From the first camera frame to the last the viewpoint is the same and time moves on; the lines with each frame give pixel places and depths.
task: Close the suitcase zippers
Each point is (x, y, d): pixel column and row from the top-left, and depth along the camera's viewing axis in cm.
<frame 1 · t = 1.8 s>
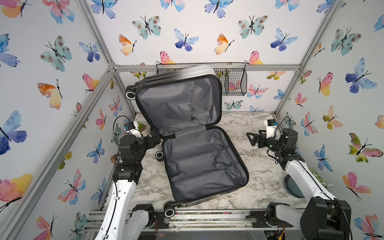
left hand: (152, 130, 73), fingers open
right hand: (255, 131, 81), fingers open
black white space suitcase: (201, 160, 95), point 2 cm above the table

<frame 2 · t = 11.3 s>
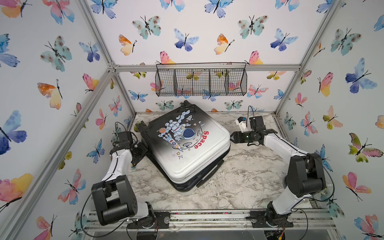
left hand: (148, 149, 89), fingers closed
right hand: (234, 136, 90), fingers open
black white space suitcase: (187, 144, 79), point 22 cm above the table

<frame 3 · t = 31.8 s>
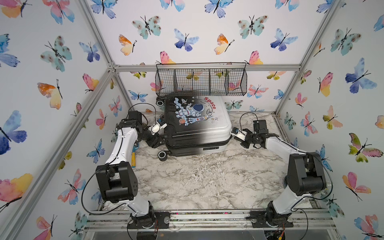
left hand: (159, 136, 86), fingers open
right hand: (240, 134, 94), fingers closed
black white space suitcase: (195, 125, 86), point 23 cm above the table

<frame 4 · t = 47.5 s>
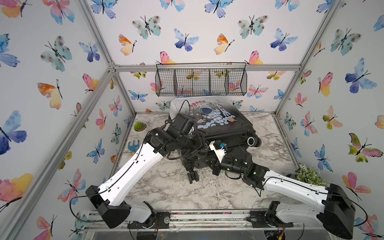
left hand: (209, 148, 65), fingers open
right hand: (202, 158, 69), fingers closed
black white space suitcase: (217, 119, 81), point 29 cm above the table
white pot succulent plant: (139, 126, 101), point 11 cm above the table
green bushy potted plant: (309, 175, 72), point 19 cm above the table

